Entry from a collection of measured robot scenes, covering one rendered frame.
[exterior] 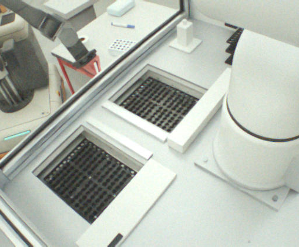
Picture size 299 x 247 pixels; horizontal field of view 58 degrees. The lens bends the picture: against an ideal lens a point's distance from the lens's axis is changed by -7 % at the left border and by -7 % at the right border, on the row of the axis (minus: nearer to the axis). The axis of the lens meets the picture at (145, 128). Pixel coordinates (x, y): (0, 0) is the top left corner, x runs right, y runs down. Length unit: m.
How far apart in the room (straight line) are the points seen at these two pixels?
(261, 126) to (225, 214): 0.24
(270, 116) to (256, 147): 0.08
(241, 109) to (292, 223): 0.30
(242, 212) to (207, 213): 0.08
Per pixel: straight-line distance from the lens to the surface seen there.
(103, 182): 0.79
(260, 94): 0.51
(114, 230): 0.67
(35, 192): 0.79
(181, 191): 0.70
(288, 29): 0.26
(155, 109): 0.91
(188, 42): 1.04
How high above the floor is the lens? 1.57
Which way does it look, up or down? 51 degrees down
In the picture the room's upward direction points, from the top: 11 degrees counter-clockwise
